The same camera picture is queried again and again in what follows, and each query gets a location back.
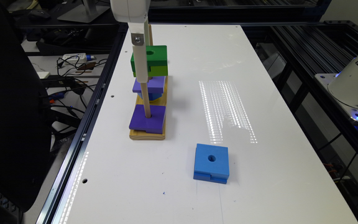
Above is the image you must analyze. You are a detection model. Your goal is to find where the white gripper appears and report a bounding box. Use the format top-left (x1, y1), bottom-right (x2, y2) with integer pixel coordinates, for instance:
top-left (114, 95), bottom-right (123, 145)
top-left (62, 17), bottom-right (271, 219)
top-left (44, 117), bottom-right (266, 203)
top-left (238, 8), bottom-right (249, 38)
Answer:
top-left (110, 0), bottom-right (150, 83)

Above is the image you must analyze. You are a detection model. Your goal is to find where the green square block with hole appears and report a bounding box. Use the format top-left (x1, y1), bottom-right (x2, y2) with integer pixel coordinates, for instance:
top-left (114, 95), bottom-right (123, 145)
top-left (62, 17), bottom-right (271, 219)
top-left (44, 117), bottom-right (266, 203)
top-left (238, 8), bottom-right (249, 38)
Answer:
top-left (146, 45), bottom-right (168, 77)

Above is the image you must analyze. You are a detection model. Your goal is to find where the light purple square block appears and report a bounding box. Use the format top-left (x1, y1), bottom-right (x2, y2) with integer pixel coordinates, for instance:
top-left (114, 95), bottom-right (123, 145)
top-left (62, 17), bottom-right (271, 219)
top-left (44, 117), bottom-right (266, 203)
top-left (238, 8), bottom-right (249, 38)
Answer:
top-left (132, 76), bottom-right (166, 94)

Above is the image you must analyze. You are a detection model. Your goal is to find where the dark purple square block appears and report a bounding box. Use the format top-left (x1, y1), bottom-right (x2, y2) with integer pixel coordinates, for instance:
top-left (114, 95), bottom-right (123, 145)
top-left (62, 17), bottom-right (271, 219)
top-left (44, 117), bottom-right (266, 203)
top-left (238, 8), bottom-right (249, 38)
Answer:
top-left (129, 105), bottom-right (166, 134)

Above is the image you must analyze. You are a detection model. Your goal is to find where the blue square block with hole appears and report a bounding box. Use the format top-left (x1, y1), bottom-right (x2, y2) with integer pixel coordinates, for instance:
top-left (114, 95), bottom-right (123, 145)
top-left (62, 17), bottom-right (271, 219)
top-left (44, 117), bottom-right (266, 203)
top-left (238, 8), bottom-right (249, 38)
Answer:
top-left (193, 144), bottom-right (229, 184)

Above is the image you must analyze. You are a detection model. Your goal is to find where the monitor stand base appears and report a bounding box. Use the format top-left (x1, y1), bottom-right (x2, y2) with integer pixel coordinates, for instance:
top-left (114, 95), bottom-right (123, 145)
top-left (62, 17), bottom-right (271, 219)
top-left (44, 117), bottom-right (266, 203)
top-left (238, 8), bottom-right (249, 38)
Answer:
top-left (57, 0), bottom-right (110, 23)

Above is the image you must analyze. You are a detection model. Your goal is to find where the wooden peg front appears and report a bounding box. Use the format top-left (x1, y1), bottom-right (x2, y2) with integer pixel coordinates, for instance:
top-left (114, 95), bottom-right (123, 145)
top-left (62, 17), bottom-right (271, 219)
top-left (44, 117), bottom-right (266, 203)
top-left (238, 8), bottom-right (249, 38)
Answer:
top-left (140, 83), bottom-right (152, 118)

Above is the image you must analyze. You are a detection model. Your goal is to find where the white power strip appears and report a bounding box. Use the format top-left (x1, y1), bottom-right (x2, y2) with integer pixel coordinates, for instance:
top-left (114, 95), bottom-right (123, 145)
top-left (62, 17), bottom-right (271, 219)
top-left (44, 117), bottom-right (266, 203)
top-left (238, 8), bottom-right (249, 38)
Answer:
top-left (62, 53), bottom-right (96, 63)

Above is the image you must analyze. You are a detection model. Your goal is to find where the wooden peg base board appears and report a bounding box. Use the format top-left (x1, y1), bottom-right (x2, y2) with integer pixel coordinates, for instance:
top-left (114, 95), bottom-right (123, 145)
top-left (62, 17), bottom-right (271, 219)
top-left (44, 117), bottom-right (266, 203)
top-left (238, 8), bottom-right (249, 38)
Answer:
top-left (129, 77), bottom-right (168, 140)

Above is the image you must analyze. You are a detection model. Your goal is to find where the black office chair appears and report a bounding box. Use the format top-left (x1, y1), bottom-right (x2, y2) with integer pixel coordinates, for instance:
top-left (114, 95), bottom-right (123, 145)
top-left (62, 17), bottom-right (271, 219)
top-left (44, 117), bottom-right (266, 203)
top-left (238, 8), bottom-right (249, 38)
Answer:
top-left (0, 3), bottom-right (52, 223)

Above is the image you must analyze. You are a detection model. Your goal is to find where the black cable bundle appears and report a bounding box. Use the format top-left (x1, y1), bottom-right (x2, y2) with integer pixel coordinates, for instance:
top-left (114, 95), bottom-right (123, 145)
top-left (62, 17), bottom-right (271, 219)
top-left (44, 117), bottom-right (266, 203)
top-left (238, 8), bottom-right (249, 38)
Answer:
top-left (39, 57), bottom-right (108, 125)

